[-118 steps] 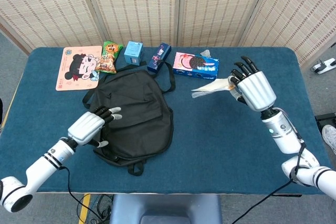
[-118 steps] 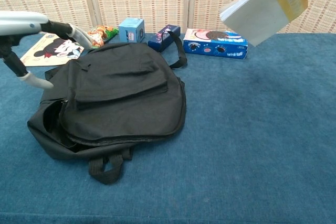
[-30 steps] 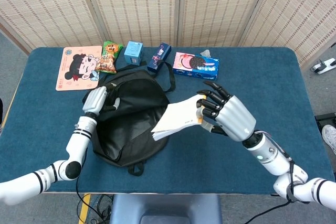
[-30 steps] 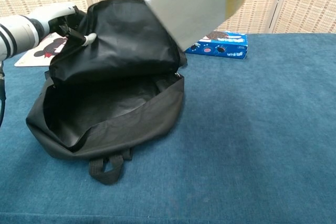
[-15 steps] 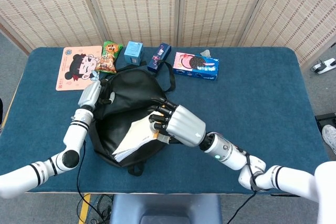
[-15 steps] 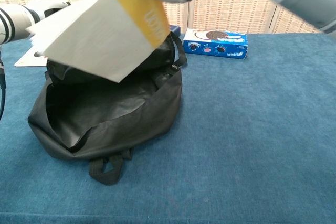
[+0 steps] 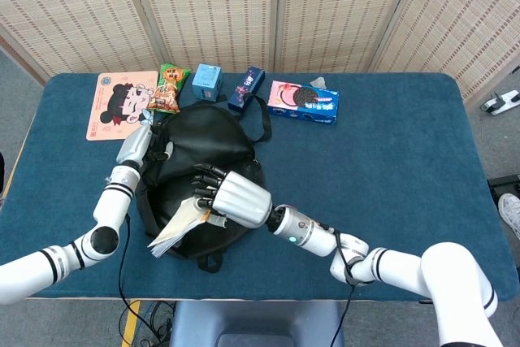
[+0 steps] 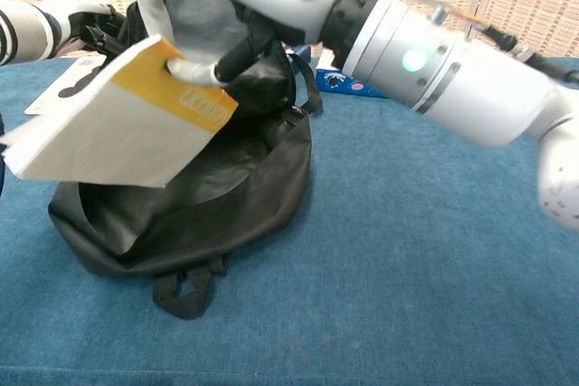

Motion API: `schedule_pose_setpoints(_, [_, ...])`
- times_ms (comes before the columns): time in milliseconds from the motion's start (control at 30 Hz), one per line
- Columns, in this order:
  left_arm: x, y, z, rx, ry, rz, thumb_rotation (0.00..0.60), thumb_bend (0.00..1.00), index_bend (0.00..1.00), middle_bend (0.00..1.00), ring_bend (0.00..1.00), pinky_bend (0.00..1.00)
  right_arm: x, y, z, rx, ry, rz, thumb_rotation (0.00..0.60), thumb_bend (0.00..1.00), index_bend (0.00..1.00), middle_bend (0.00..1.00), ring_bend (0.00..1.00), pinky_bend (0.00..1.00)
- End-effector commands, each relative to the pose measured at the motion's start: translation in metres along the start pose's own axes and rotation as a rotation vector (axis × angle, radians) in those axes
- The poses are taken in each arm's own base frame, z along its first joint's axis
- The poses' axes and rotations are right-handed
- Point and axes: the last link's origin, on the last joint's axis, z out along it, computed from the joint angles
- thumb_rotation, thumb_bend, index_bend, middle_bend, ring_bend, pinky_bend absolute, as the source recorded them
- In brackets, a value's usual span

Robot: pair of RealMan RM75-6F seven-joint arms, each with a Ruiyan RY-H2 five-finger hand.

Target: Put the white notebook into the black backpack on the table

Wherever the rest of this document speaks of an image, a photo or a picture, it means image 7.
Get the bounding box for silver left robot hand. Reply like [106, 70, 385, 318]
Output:
[115, 125, 176, 167]

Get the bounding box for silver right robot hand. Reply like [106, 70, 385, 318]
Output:
[193, 163, 272, 229]

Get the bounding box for black fabric backpack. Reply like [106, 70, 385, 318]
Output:
[136, 94, 272, 274]

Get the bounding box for yellow and white book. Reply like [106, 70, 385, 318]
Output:
[147, 196, 212, 258]

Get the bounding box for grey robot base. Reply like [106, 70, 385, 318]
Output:
[168, 301, 346, 347]

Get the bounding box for pink cartoon mouse pad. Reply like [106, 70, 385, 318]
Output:
[85, 71, 159, 142]

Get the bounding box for orange green snack bag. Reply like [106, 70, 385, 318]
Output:
[145, 63, 192, 115]

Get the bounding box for light blue small box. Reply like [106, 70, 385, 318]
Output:
[191, 63, 223, 102]

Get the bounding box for dark blue long box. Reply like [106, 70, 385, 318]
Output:
[227, 67, 266, 113]

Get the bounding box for blue cookie box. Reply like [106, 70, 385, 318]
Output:
[267, 80, 340, 126]

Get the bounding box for blue table cloth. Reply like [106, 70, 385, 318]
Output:
[0, 72, 509, 301]

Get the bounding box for bamboo folding screen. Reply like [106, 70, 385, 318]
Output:
[0, 0, 520, 100]

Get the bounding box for black floor box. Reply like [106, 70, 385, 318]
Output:
[486, 174, 520, 198]

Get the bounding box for white sneaker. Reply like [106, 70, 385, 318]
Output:
[497, 193, 520, 241]

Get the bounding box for white power strip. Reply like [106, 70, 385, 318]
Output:
[481, 89, 520, 115]

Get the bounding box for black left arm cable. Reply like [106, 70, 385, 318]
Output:
[117, 212, 143, 323]

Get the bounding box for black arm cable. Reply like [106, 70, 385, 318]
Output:
[117, 212, 143, 323]
[320, 223, 358, 347]

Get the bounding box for black floor cable bundle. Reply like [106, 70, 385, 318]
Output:
[121, 300, 180, 347]

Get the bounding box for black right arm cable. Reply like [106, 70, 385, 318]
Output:
[320, 223, 358, 347]

